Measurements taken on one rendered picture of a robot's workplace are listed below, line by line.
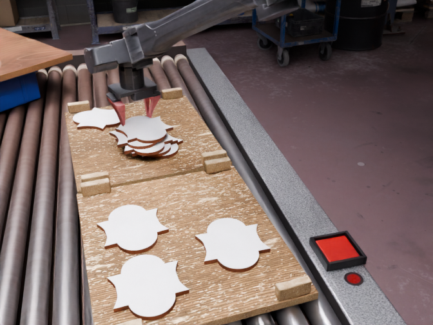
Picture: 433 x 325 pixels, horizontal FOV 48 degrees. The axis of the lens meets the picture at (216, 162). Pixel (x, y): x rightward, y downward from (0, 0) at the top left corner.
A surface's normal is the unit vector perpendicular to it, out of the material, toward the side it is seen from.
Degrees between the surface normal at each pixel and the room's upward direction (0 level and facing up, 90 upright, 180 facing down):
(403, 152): 0
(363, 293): 0
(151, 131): 0
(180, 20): 82
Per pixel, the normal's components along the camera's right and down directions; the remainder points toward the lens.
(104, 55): 0.41, 0.00
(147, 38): -0.66, 0.28
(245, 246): -0.01, -0.85
